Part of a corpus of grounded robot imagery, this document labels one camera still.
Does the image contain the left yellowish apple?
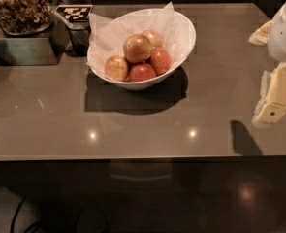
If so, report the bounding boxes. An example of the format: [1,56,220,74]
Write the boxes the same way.
[104,55,129,82]

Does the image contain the red apple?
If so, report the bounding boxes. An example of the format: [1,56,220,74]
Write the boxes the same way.
[150,48,171,75]
[129,63,156,82]

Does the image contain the right red apple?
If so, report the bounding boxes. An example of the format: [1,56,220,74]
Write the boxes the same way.
[150,48,171,75]

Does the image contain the white ceramic bowl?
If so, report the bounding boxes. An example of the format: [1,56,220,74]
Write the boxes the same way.
[86,8,197,91]

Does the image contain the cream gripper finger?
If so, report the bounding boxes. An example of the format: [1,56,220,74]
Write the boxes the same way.
[248,21,271,46]
[252,62,286,128]

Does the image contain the front red apple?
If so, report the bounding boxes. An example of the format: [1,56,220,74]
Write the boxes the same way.
[129,63,156,82]

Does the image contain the black floor cable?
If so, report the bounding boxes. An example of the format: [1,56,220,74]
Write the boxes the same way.
[10,197,44,233]

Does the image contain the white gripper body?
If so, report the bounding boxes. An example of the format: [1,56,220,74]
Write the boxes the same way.
[267,2,286,62]

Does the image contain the white paper bowl liner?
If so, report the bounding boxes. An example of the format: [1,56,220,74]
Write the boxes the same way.
[85,1,193,75]

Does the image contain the back pale apple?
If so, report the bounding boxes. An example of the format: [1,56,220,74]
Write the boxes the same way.
[142,29,163,48]

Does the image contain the black white fiducial marker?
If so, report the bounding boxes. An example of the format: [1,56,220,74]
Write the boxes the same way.
[56,5,93,22]

